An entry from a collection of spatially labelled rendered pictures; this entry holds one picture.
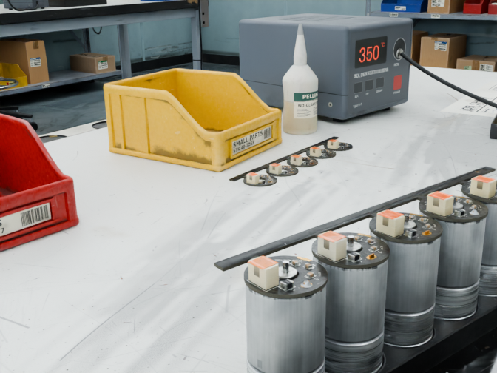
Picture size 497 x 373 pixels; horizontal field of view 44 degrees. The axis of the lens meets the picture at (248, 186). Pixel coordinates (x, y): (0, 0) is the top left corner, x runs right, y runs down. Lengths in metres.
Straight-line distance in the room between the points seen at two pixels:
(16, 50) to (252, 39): 4.26
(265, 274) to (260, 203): 0.24
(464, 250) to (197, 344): 0.11
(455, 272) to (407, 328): 0.03
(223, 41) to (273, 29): 5.66
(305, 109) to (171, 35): 5.78
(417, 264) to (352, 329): 0.03
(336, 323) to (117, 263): 0.17
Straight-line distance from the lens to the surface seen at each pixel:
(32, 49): 4.84
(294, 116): 0.58
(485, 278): 0.27
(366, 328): 0.21
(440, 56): 4.72
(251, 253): 0.20
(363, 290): 0.20
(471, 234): 0.24
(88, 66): 5.21
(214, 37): 6.40
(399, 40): 0.67
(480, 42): 5.09
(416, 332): 0.23
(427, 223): 0.23
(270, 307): 0.18
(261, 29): 0.68
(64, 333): 0.29
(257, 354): 0.19
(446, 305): 0.25
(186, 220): 0.39
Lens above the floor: 0.90
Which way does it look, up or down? 19 degrees down
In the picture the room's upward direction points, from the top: 1 degrees counter-clockwise
